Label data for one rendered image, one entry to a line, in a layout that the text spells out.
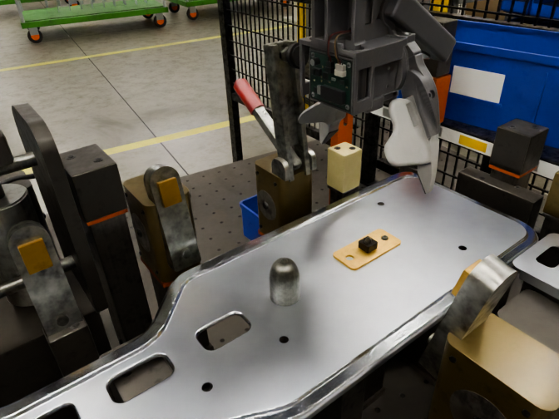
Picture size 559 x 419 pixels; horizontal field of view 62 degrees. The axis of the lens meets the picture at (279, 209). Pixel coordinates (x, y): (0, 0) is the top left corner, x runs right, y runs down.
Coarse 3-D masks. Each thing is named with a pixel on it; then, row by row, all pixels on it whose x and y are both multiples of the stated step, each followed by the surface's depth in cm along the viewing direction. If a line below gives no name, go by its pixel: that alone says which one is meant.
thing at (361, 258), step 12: (360, 240) 55; (372, 240) 55; (384, 240) 56; (396, 240) 56; (336, 252) 55; (348, 252) 55; (360, 252) 55; (372, 252) 55; (384, 252) 55; (348, 264) 53; (360, 264) 53
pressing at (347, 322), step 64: (384, 192) 67; (448, 192) 66; (256, 256) 55; (320, 256) 55; (384, 256) 54; (448, 256) 54; (512, 256) 54; (192, 320) 47; (256, 320) 46; (320, 320) 46; (384, 320) 46; (64, 384) 40; (192, 384) 40; (256, 384) 40; (320, 384) 40
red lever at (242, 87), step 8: (240, 80) 65; (240, 88) 64; (248, 88) 64; (240, 96) 65; (248, 96) 64; (256, 96) 64; (248, 104) 64; (256, 104) 63; (256, 112) 63; (264, 112) 64; (256, 120) 64; (264, 120) 63; (272, 120) 63; (264, 128) 63; (272, 128) 63; (272, 136) 62; (296, 160) 61; (296, 168) 62
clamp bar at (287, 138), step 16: (272, 48) 54; (288, 48) 53; (272, 64) 55; (288, 64) 57; (272, 80) 56; (288, 80) 57; (272, 96) 57; (288, 96) 58; (272, 112) 58; (288, 112) 59; (288, 128) 59; (304, 128) 60; (288, 144) 59; (304, 144) 60; (288, 160) 60; (304, 160) 61
